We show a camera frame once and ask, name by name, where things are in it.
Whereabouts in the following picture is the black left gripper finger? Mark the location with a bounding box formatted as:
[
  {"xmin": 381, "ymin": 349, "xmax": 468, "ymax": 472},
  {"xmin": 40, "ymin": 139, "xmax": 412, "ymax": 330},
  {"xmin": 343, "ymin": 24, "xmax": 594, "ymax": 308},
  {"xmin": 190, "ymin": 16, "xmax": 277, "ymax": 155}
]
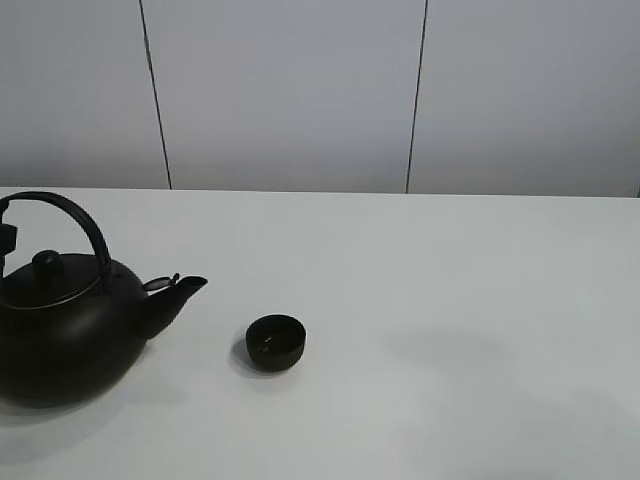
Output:
[{"xmin": 0, "ymin": 224, "xmax": 17, "ymax": 254}]

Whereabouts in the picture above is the small black teacup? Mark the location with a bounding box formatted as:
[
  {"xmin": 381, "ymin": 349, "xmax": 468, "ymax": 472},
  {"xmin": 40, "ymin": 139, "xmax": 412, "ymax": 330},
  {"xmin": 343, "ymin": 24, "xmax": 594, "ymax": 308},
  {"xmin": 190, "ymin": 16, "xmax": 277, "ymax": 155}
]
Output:
[{"xmin": 245, "ymin": 314, "xmax": 306, "ymax": 373}]

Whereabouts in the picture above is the black teapot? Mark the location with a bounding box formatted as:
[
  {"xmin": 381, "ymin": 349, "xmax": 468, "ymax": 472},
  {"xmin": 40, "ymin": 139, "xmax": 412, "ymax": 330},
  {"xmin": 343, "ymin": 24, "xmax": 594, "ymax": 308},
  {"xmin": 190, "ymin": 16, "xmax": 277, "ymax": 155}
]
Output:
[{"xmin": 1, "ymin": 191, "xmax": 208, "ymax": 408}]

